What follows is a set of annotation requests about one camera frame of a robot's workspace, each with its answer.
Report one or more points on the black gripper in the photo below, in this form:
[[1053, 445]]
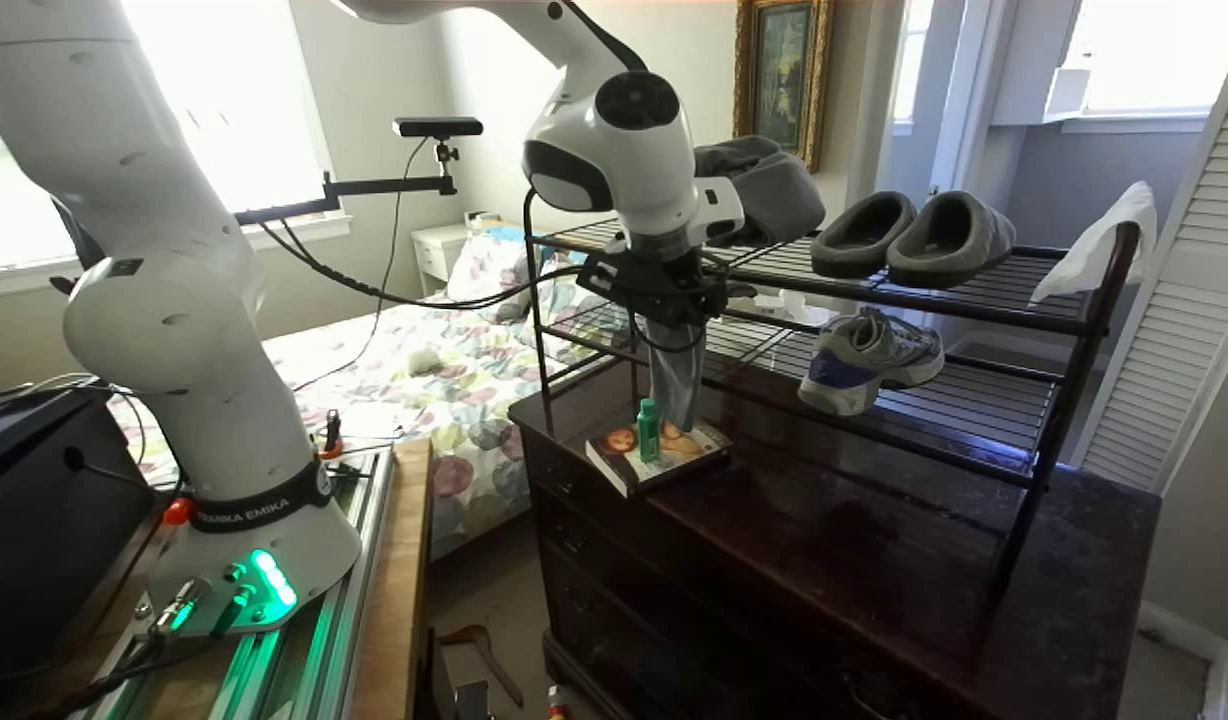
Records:
[[659, 290]]

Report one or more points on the grey cloth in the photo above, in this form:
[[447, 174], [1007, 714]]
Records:
[[754, 193]]

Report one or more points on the small green blue bottle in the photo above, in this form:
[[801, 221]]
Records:
[[650, 431]]

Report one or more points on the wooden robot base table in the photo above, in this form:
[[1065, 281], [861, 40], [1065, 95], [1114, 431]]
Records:
[[348, 659]]

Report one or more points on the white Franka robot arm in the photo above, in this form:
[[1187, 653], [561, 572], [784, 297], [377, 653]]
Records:
[[170, 304]]

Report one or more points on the book with colourful cover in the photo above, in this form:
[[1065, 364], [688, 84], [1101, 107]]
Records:
[[633, 466]]

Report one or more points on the black metal shoe rack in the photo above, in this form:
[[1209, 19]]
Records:
[[1008, 369]]

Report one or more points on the floral pillow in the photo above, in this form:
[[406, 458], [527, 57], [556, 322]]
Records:
[[493, 265]]

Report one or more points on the grey slipper far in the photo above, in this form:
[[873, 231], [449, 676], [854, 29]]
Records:
[[857, 240]]

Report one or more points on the floral bed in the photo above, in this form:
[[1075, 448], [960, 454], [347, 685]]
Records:
[[413, 384]]

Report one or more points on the gold framed picture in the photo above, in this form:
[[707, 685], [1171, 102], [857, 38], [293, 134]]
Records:
[[782, 67]]

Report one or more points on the dark wooden dresser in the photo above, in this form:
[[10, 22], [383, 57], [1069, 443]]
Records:
[[822, 579]]

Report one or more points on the black box left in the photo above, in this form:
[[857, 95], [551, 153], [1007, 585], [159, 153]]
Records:
[[70, 496]]

